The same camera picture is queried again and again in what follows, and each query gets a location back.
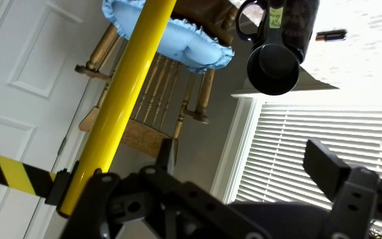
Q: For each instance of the marble top wooden side table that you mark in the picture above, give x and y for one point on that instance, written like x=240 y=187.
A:
x=368 y=57

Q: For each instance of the white panel door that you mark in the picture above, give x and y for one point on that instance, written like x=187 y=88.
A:
x=23 y=67

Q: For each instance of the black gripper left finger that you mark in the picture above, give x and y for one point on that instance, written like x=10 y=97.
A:
x=166 y=157

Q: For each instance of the light blue ruffled cushion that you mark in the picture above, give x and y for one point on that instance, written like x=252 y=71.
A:
x=178 y=40

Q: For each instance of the black yellow striped belt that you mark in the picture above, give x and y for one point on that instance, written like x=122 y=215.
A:
x=10 y=173

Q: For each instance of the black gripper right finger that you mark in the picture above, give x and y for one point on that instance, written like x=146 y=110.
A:
x=328 y=166

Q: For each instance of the yellow stanchion post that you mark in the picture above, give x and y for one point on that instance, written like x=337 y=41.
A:
x=120 y=101

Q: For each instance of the wide white window blinds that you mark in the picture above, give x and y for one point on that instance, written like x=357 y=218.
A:
x=311 y=128

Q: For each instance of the wooden spindle chair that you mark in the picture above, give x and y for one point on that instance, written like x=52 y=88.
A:
x=155 y=93

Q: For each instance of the small black stick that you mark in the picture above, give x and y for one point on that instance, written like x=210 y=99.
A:
x=330 y=35

